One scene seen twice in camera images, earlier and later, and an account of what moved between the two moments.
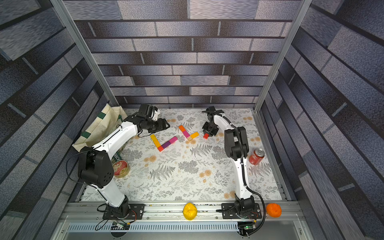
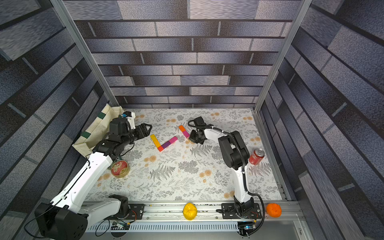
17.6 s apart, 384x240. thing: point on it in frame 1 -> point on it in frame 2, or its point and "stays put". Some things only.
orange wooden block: (182, 128) stays put
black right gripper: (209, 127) -> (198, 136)
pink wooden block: (186, 134) stays put
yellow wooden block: (153, 137) stays put
